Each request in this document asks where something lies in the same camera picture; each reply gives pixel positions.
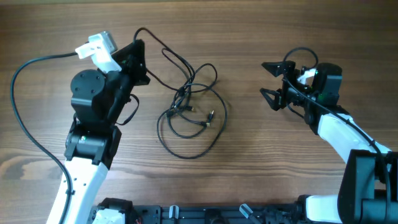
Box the camera black cable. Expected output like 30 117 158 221
281 46 392 224
10 52 78 224

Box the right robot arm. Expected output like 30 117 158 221
260 60 397 223

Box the black base frame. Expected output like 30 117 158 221
88 195 312 224

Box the black USB cable bundle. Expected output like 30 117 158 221
133 27 228 160

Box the right camera black cable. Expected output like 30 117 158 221
281 46 392 224

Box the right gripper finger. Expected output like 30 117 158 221
261 60 295 77
260 88 280 111

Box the left camera black cable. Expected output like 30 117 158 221
10 52 78 224

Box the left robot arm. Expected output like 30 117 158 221
47 40 150 223

